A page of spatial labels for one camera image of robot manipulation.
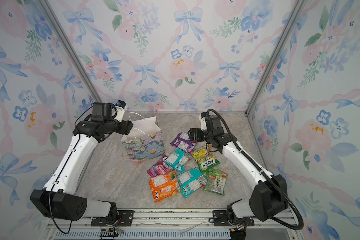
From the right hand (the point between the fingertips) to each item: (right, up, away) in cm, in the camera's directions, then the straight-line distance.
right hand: (195, 131), depth 83 cm
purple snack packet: (-7, -7, +17) cm, 20 cm away
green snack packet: (+12, -28, +3) cm, 31 cm away
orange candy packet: (-17, -30, -1) cm, 34 cm away
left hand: (-36, +5, -7) cm, 37 cm away
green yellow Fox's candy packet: (+7, -18, +9) cm, 21 cm away
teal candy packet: (-10, -17, +7) cm, 21 cm away
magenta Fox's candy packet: (-19, -22, +5) cm, 29 cm away
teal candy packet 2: (-2, -28, +1) cm, 28 cm away
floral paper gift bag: (-26, -5, -6) cm, 27 cm away
